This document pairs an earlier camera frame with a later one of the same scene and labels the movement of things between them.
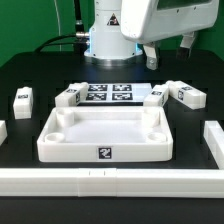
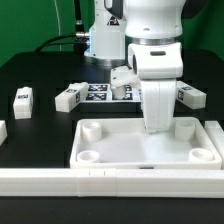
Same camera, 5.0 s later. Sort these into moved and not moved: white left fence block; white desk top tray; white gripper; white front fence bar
Moved: white gripper; white desk top tray
Not moved: white left fence block; white front fence bar
